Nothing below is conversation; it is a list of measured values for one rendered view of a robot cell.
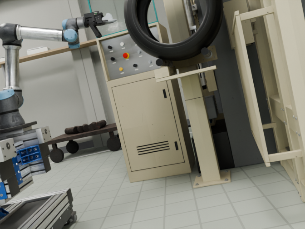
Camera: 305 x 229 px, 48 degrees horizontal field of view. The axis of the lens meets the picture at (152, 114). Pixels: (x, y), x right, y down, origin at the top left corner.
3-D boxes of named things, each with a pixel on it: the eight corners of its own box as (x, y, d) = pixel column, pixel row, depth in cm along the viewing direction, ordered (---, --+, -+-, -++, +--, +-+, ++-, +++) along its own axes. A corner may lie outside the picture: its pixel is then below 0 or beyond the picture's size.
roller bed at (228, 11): (231, 49, 245) (223, 7, 243) (252, 44, 242) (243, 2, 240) (232, 47, 226) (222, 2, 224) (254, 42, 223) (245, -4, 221)
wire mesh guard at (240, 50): (251, 132, 240) (231, 33, 235) (254, 131, 239) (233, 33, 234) (266, 166, 153) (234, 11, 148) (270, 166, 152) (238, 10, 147)
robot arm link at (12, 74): (-1, 110, 215) (-3, 22, 213) (6, 109, 230) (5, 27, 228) (18, 110, 217) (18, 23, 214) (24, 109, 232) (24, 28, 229)
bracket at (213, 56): (162, 72, 245) (159, 58, 245) (218, 59, 236) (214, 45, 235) (161, 72, 242) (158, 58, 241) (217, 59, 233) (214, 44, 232)
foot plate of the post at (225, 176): (196, 176, 269) (195, 174, 269) (230, 171, 263) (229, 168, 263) (193, 188, 243) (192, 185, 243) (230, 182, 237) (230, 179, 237)
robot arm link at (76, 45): (66, 47, 218) (65, 29, 218) (69, 49, 229) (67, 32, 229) (79, 46, 219) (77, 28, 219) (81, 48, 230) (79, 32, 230)
